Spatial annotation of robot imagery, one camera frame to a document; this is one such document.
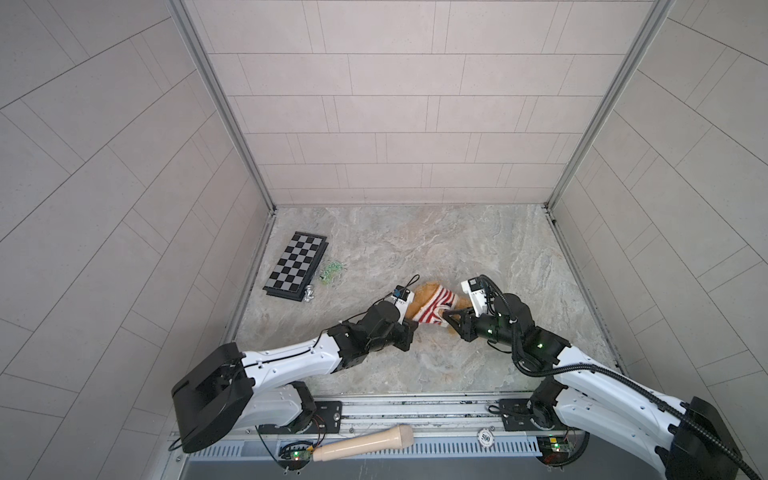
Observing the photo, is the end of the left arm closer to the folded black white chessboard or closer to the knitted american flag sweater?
the knitted american flag sweater

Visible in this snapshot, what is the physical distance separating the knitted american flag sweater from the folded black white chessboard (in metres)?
0.39

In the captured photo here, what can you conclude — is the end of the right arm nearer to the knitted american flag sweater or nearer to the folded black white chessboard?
the knitted american flag sweater

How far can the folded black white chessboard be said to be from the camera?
0.92 meters

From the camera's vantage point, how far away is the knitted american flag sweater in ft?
2.49
